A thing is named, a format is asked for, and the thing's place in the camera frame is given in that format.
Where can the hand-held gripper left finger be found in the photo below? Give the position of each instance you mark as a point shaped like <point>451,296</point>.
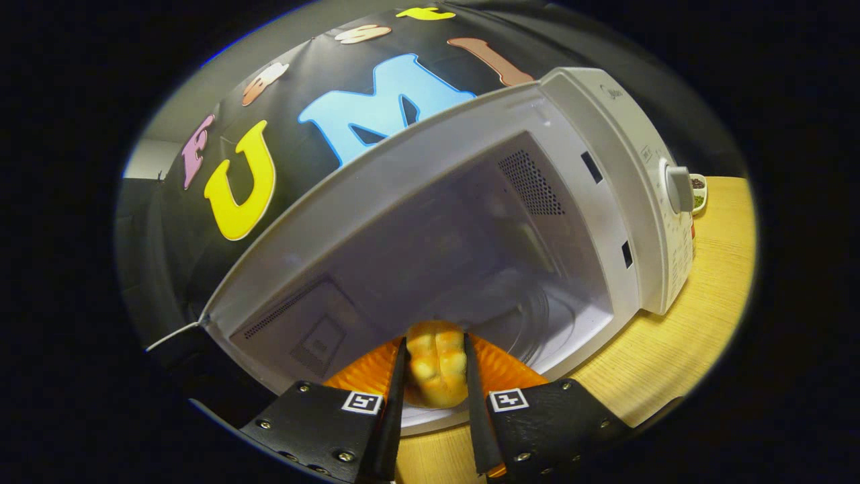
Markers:
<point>393,417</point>

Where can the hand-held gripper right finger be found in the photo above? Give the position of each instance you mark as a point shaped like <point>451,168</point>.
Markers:
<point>476,417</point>

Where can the yellow bread roll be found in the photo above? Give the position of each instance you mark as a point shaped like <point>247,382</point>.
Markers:
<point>437,366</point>

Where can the white microwave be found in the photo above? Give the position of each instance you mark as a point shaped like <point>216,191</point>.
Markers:
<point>470,202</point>

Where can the white divided snack dish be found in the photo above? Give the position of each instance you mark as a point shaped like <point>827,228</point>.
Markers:
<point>699,191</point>

